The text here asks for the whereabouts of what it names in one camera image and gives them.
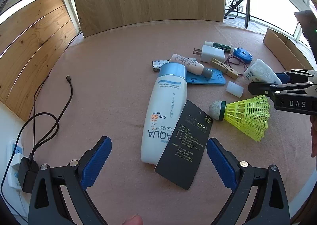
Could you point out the green white glue stick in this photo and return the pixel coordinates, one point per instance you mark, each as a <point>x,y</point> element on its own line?
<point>220,46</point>

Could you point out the cardboard box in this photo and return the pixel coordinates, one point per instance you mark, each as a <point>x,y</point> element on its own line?
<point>279,44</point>

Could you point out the small beige cosmetic bottle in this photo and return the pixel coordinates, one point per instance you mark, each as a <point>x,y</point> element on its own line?
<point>188,63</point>

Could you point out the white foam cylinder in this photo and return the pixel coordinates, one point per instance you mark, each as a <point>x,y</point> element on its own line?
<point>234,89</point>

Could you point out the blue plastic holder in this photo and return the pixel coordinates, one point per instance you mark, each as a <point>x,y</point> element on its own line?
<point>215,80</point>

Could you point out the person's right hand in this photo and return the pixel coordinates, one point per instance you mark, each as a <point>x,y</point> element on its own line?
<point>314,138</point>

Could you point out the wooden clothespin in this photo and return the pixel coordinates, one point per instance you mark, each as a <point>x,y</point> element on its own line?
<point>223,66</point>

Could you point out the wooden slat panel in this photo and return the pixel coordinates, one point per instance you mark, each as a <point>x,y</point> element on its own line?
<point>29,53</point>

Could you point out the white sunscreen bottle blue cap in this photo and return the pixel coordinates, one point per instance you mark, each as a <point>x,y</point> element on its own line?
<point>161,106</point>

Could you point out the white textured tube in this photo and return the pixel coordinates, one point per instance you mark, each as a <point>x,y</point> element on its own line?
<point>260,71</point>

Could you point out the person's left hand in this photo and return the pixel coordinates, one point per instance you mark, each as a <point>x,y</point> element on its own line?
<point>133,221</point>

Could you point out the black power adapter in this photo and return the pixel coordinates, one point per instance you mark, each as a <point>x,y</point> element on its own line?
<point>27,175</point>

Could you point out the black tripod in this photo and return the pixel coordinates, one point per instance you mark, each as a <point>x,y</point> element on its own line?
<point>247,11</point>

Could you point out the white charger plug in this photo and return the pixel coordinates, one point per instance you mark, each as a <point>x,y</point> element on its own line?
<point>213,53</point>

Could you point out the patterned lighter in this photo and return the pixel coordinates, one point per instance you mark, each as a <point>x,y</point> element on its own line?
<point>158,65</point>

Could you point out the blue round tape measure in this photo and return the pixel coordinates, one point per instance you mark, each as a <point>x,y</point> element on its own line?
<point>242,54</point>

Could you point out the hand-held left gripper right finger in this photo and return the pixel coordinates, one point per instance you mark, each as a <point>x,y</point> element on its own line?
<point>221,163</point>

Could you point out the white power strip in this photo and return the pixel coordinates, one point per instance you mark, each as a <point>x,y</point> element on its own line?
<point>13,150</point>

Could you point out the black printed card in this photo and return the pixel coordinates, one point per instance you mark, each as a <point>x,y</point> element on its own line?
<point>183,145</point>

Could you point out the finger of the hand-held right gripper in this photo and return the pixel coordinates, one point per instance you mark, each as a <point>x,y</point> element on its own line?
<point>257,87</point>
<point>281,78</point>

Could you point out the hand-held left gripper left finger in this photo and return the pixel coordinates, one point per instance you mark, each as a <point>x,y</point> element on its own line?
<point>96,163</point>

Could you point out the yellow shuttlecock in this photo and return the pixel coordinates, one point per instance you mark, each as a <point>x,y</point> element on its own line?
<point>247,115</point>

